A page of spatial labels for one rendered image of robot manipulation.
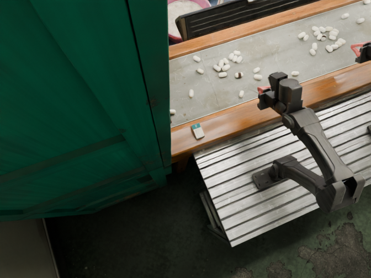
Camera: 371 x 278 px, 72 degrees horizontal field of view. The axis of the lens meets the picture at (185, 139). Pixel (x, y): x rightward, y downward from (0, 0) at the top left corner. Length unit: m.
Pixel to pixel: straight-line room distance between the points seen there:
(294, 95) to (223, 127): 0.33
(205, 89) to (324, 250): 1.38
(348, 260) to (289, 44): 1.44
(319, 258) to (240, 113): 1.24
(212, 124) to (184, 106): 0.15
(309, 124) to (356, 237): 1.41
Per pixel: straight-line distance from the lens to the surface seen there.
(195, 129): 1.02
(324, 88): 1.29
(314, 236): 2.01
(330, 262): 2.07
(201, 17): 0.87
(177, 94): 1.12
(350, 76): 1.39
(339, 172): 0.82
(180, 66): 1.19
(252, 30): 1.32
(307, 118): 0.86
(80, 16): 0.21
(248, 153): 1.16
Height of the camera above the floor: 1.76
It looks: 75 degrees down
